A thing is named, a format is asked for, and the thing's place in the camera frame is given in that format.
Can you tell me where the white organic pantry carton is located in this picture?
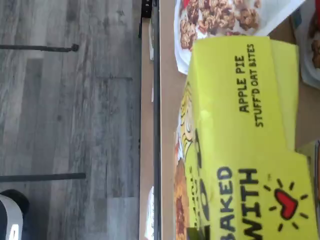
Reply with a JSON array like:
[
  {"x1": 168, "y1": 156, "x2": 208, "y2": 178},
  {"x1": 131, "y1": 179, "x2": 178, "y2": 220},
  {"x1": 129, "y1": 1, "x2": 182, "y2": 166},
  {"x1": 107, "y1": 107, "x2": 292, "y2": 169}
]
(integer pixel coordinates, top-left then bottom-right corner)
[{"x1": 146, "y1": 185, "x2": 155, "y2": 240}]

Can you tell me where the granola bag orange label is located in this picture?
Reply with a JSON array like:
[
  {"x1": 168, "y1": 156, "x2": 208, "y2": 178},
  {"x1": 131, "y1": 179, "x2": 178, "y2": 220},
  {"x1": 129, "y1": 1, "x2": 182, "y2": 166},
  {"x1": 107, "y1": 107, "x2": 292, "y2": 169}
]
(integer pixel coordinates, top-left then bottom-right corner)
[{"x1": 290, "y1": 0, "x2": 320, "y2": 90}]

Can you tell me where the wooden shelf board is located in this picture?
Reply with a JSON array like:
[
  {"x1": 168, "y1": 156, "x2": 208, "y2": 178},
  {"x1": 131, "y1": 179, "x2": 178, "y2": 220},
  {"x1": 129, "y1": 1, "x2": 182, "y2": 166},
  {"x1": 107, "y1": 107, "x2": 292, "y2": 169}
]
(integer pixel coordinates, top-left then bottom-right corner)
[{"x1": 159, "y1": 0, "x2": 320, "y2": 240}]

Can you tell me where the white carton blue print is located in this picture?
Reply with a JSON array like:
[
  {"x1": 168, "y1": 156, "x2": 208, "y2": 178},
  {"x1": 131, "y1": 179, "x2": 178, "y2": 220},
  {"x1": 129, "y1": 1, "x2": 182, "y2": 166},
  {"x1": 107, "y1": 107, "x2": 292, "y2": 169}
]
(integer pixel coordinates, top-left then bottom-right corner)
[{"x1": 148, "y1": 16, "x2": 155, "y2": 61}]

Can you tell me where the black metal leg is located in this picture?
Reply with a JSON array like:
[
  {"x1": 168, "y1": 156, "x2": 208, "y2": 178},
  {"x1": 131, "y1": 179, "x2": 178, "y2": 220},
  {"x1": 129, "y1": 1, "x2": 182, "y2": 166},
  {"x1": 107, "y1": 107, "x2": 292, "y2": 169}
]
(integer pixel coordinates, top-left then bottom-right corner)
[
  {"x1": 0, "y1": 172, "x2": 87, "y2": 183},
  {"x1": 0, "y1": 43, "x2": 80, "y2": 53}
]

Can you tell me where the granola bag red label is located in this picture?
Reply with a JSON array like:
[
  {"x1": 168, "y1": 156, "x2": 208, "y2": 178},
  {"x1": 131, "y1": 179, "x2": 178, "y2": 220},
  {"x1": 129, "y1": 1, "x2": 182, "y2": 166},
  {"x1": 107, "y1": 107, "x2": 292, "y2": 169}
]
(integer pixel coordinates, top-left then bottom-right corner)
[{"x1": 173, "y1": 0, "x2": 308, "y2": 76}]

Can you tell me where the green apple pie oat box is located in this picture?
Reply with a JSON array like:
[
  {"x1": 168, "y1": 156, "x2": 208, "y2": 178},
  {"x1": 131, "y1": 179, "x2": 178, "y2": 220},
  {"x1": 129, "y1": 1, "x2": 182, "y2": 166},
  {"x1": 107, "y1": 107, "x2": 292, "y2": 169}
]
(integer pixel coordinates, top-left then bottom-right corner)
[
  {"x1": 173, "y1": 36, "x2": 317, "y2": 240},
  {"x1": 269, "y1": 39, "x2": 301, "y2": 152}
]

